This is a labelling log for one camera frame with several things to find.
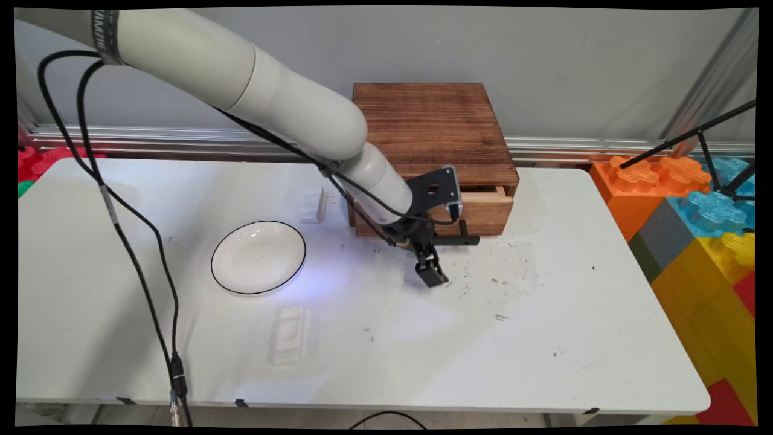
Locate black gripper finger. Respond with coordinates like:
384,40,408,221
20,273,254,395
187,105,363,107
425,240,450,287
415,244,435,287

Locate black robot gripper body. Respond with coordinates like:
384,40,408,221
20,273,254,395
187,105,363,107
383,213,437,250

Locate wooden drawer with black handle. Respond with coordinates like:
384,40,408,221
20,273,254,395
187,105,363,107
354,185,515,247

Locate small white plastic block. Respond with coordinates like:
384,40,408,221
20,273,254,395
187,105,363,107
298,186,329,225

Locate brown wooden drawer cabinet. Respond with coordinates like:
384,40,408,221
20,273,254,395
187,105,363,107
347,83,521,228

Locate flat white rectangular tray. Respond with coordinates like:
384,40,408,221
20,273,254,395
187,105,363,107
270,304,310,365

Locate white plate with black rim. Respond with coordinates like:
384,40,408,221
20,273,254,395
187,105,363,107
210,220,307,296

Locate orange foam building block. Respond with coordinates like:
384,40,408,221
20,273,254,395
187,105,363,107
589,156,713,243

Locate grey foam building block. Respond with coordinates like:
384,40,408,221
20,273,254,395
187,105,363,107
628,199,696,285

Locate colourful giant toy bricks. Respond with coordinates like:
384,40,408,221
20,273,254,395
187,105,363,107
649,233,757,425

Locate blue foam building block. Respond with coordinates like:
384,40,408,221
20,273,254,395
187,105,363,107
667,158,756,240

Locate black tripod stand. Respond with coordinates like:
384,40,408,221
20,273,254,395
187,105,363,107
618,101,757,204

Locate small red foam block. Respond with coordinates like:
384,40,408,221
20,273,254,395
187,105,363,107
731,271,756,319

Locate large red foam block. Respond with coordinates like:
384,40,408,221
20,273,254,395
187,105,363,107
694,379,755,427

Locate red foam floor tile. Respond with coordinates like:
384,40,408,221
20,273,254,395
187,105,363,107
18,146,107,183

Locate black camera mounting plate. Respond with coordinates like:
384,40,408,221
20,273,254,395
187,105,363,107
405,167,462,219

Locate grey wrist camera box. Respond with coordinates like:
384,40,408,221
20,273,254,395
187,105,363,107
444,164,465,219

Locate thin black camera cable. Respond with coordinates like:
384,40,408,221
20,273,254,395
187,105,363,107
213,106,461,227

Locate black floor cable loop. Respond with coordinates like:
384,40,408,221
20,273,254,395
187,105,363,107
347,411,428,430

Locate aluminium rail along wall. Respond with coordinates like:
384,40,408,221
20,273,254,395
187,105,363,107
24,124,756,168

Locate black cable without connector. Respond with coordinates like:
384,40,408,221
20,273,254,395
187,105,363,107
75,59,195,427

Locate black cable with connector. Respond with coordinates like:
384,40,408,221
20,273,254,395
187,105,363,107
37,50,189,427

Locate slanted aluminium profile post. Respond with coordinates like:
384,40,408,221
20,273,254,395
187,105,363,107
658,8,759,159

